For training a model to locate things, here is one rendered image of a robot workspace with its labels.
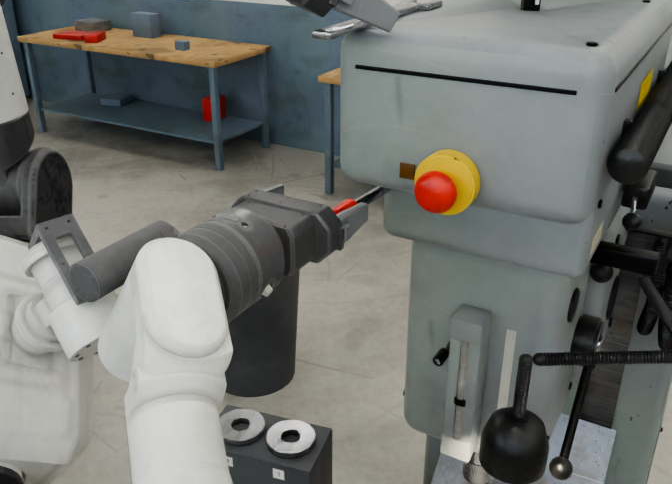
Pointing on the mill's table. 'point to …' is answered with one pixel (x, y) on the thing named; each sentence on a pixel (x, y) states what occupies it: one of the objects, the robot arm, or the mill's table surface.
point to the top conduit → (643, 134)
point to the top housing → (504, 93)
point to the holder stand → (275, 448)
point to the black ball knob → (601, 273)
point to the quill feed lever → (590, 336)
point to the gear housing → (505, 232)
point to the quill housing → (435, 313)
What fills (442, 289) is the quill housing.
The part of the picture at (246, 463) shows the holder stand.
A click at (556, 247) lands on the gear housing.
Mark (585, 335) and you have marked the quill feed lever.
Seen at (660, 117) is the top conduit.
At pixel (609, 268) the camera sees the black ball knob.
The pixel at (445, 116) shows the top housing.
